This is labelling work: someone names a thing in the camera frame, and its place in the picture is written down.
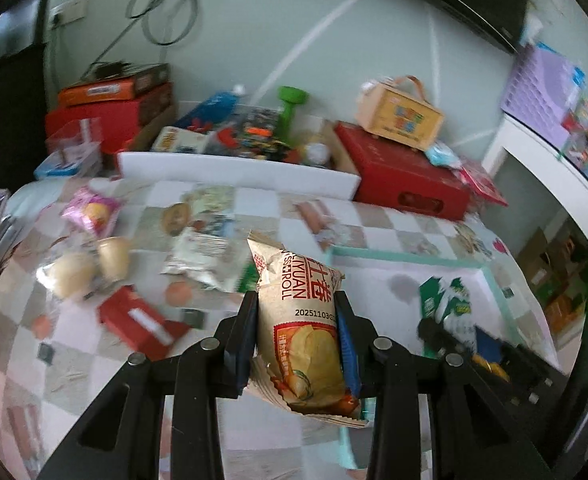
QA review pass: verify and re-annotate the white wall socket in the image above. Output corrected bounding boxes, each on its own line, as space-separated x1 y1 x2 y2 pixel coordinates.
49 4 91 27

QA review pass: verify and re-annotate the white desk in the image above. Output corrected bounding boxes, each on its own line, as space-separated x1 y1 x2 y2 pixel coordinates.
480 109 588 273

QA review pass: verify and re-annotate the white round bottle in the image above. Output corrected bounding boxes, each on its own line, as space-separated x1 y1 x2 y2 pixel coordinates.
298 141 333 167

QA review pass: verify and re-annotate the yellow box with handle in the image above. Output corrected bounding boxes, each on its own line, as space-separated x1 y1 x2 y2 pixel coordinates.
356 75 446 152

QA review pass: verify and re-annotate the blue liquid bottle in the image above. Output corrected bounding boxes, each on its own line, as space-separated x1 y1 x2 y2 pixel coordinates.
184 85 248 133

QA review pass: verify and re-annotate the colourful toy box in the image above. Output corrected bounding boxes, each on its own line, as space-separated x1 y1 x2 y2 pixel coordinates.
219 106 296 162

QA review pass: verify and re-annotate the brown cardboard box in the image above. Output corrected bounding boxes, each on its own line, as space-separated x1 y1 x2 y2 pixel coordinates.
515 227 557 301

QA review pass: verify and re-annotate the orange flat box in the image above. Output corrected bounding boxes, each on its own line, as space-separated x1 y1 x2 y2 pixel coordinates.
56 63 171 108

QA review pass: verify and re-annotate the red snack box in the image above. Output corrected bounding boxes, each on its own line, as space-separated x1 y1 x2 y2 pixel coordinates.
95 284 193 362

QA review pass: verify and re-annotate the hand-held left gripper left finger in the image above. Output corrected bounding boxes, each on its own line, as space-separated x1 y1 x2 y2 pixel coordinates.
39 290 260 480

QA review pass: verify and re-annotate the swiss roll snack packet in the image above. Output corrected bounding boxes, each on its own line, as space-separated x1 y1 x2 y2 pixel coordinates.
246 230 371 429

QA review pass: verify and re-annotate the purple plastic basket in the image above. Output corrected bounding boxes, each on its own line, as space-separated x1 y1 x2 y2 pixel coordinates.
499 41 584 147

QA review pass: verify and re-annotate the blue wet wipes pack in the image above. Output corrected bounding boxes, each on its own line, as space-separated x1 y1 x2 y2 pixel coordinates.
425 141 463 169

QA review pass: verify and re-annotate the clear plastic box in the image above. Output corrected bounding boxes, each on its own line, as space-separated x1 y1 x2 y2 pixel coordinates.
34 116 106 179

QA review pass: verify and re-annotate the round biscuit packet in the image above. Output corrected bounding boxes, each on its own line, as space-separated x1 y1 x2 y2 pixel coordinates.
160 201 193 234

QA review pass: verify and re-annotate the green white biscuit packet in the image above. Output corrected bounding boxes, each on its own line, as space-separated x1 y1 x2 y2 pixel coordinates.
418 276 478 356

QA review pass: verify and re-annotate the orange carton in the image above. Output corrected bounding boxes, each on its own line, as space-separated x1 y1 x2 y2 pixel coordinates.
544 292 588 333

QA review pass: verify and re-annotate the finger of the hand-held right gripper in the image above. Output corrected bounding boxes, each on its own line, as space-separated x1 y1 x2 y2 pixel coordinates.
473 326 511 380
417 319 459 360

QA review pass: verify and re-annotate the white box with teal rim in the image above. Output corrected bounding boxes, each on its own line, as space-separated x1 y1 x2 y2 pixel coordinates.
324 245 562 476

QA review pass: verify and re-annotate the pink snack packet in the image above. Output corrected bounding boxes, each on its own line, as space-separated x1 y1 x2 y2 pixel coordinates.
60 186 123 237

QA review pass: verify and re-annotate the green dumbbell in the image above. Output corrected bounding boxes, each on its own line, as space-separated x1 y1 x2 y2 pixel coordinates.
277 85 308 142

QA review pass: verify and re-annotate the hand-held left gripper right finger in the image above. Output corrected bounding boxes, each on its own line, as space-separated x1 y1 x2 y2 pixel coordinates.
334 290 560 480

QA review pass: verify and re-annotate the clear bag of buns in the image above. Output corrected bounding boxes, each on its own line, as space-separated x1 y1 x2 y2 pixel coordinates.
38 236 136 302

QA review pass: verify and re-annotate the large red gift box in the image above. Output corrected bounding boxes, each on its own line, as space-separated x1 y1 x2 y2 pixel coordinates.
334 121 473 222

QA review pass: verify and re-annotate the small printed card box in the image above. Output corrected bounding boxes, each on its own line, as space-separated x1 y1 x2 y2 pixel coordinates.
150 125 210 156

